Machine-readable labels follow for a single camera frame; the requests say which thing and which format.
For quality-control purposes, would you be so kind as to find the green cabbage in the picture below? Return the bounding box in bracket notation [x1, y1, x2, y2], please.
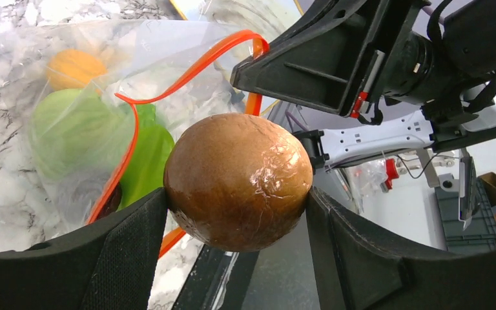
[28, 88, 134, 181]

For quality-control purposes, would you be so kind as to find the grey storage crate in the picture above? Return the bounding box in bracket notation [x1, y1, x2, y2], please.
[434, 177, 496, 255]

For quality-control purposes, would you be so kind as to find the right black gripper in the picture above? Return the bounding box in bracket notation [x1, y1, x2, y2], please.
[231, 1, 458, 118]

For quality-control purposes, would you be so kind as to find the white cutting board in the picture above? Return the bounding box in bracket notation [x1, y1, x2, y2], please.
[170, 1, 302, 115]

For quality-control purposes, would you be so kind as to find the green star fruit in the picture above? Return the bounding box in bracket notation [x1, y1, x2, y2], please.
[118, 104, 174, 210]

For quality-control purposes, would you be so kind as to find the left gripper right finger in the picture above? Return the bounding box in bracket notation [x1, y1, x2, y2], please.
[306, 188, 496, 309]

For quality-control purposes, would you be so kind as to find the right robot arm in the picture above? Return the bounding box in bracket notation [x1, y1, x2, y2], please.
[231, 1, 496, 169]

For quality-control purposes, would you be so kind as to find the dark red fig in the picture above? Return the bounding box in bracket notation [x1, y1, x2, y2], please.
[96, 183, 122, 220]

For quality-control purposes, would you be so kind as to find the brown round fruit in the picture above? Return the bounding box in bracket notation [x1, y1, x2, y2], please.
[163, 114, 313, 252]

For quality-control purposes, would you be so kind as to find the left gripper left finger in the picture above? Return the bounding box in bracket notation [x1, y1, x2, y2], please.
[0, 189, 167, 309]

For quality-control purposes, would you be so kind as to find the clear zip bag orange zipper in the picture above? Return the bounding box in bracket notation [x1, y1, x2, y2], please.
[0, 20, 269, 252]

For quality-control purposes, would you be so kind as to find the orange wrinkled fruit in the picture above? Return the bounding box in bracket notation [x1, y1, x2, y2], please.
[46, 49, 108, 90]

